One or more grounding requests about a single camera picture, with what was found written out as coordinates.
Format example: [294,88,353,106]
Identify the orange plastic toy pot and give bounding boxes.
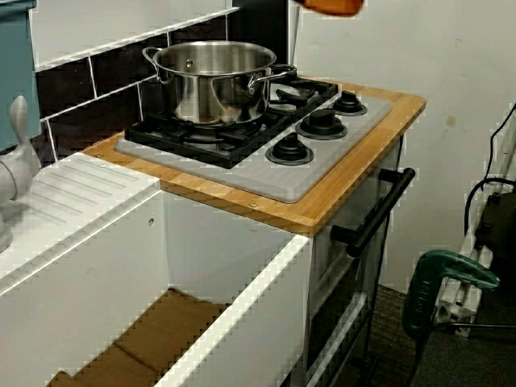
[293,0,365,18]

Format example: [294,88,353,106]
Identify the black stove knob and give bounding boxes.
[295,108,348,141]
[264,132,315,166]
[332,90,368,118]

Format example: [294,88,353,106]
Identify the grey toy stove plate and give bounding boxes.
[114,90,393,204]

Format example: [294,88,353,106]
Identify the stainless steel pot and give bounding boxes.
[141,40,298,125]

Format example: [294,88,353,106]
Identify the white toy sink unit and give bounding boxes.
[0,152,315,387]

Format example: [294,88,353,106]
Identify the black burner grate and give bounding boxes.
[124,108,279,170]
[265,76,339,118]

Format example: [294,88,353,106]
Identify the wooden kitchen countertop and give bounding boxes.
[82,82,427,238]

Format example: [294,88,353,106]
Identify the white oven door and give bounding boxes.
[308,136,404,387]

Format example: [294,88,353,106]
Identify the black side panel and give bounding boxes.
[231,0,302,81]

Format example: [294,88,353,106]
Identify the brown cardboard sheet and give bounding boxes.
[46,288,233,387]

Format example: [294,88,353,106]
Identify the green power drill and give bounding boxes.
[402,249,501,339]

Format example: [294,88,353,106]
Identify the dark tile backsplash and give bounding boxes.
[34,7,243,169]

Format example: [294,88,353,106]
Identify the black power box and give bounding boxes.
[473,191,516,259]

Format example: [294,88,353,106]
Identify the grey toy faucet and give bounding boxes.
[0,95,43,254]

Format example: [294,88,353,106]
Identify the teal toy cabinet box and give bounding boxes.
[0,0,43,156]

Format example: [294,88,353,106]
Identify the black oven door handle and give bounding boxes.
[330,167,416,258]

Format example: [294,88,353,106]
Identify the black cable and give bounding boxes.
[487,102,516,178]
[463,177,516,251]

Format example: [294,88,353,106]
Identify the white metal frame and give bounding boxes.
[437,132,516,338]

